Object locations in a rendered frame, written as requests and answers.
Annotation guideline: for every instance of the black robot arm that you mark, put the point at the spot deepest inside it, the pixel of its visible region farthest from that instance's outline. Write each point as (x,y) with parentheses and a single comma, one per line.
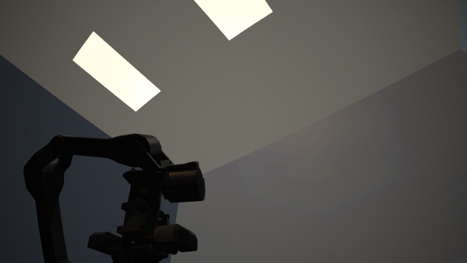
(44,178)

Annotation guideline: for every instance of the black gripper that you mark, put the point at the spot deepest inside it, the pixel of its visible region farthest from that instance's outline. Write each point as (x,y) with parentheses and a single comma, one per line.
(141,226)

